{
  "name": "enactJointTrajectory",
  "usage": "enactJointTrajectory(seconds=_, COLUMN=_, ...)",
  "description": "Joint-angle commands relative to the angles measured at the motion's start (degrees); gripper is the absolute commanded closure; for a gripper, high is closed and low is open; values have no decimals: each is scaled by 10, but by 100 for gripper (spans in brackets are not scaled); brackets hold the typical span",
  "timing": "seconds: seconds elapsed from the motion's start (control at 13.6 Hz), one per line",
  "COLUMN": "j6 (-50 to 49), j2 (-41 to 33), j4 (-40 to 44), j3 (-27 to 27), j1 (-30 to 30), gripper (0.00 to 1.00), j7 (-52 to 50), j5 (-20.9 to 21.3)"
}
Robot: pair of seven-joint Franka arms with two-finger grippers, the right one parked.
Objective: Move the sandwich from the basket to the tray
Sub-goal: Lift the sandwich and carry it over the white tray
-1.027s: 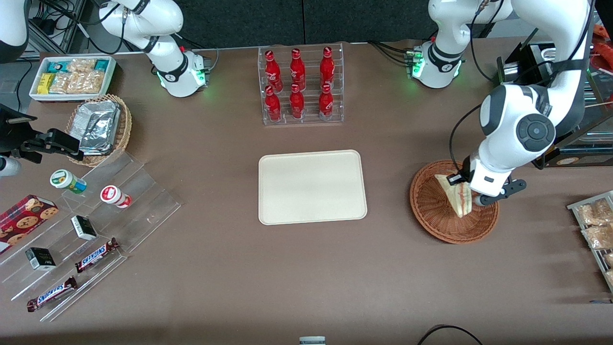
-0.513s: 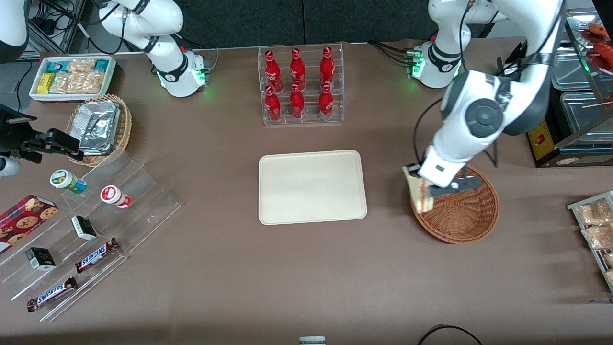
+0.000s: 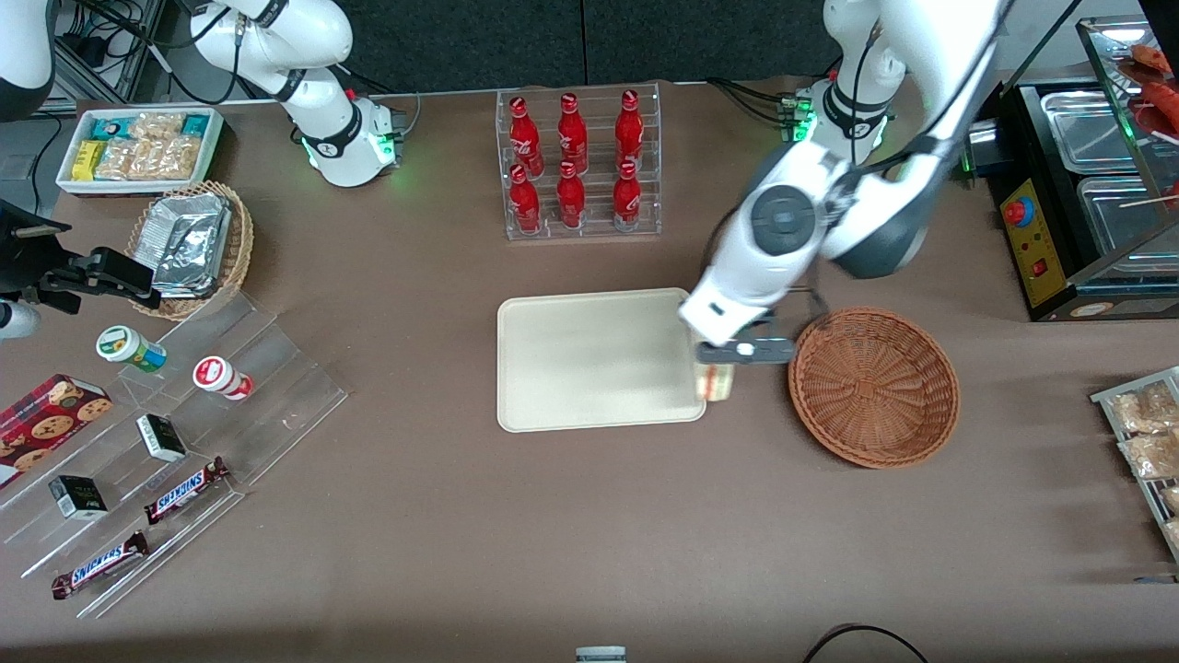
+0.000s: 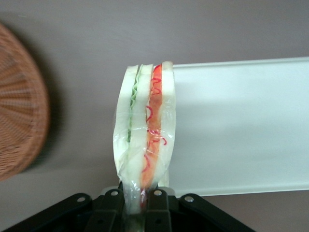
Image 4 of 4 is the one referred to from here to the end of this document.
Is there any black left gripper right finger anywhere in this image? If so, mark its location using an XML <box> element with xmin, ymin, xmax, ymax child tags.
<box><xmin>144</xmin><ymin>188</ymin><xmax>172</xmax><ymax>232</ymax></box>

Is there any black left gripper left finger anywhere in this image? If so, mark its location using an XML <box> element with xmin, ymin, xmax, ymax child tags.
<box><xmin>88</xmin><ymin>188</ymin><xmax>125</xmax><ymax>232</ymax></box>

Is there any triangle sandwich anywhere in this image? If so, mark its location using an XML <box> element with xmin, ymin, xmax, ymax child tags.
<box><xmin>112</xmin><ymin>61</ymin><xmax>178</xmax><ymax>218</ymax></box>

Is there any cream plastic tray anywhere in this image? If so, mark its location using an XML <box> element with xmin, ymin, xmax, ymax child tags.
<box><xmin>168</xmin><ymin>56</ymin><xmax>309</xmax><ymax>197</ymax></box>

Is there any large round wicker basket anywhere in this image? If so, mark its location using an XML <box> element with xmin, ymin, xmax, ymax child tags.
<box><xmin>0</xmin><ymin>21</ymin><xmax>51</xmax><ymax>182</ymax></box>

